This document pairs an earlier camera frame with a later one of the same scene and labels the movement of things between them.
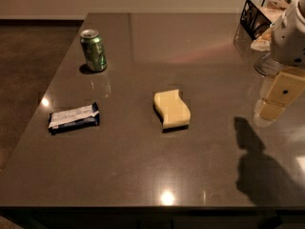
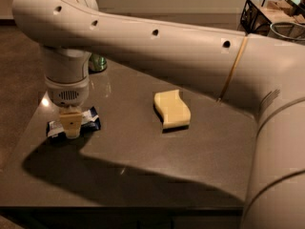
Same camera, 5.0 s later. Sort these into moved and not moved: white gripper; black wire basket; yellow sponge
Moved: white gripper
Not moved: yellow sponge; black wire basket
